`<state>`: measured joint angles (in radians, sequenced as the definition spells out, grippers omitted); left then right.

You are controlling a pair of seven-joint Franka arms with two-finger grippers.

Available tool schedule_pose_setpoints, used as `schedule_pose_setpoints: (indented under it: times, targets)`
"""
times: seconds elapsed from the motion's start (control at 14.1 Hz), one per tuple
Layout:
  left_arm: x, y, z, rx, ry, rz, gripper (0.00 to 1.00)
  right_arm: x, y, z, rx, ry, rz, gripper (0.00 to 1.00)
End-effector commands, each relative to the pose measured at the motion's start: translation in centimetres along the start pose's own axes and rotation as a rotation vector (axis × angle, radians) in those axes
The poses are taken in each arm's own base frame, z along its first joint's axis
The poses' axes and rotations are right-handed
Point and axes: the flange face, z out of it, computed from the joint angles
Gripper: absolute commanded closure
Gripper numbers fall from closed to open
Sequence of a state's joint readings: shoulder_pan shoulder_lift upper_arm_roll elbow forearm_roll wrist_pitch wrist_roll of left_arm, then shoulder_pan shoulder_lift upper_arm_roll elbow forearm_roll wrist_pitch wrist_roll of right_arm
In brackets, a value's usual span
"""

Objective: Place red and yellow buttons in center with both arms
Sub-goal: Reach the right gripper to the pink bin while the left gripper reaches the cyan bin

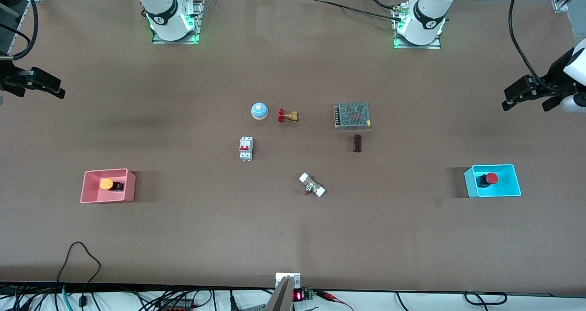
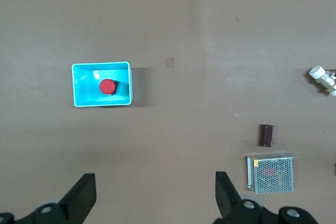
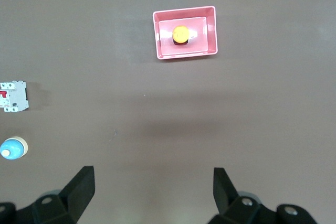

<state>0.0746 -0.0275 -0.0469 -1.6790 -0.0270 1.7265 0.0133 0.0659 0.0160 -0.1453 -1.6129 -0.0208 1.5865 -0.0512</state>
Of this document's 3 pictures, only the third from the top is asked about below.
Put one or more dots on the blue dome bell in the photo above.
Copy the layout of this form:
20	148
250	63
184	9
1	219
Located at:
13	149

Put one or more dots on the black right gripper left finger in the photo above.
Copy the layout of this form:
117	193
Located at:
76	195

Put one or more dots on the pink plastic bin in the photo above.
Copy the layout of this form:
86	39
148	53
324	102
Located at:
210	37

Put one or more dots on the yellow push button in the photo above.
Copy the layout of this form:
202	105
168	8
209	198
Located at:
180	34

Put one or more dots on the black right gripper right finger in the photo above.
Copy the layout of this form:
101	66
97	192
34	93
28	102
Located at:
228	203

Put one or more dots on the white circuit breaker red switch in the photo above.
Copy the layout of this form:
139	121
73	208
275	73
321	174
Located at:
14	95

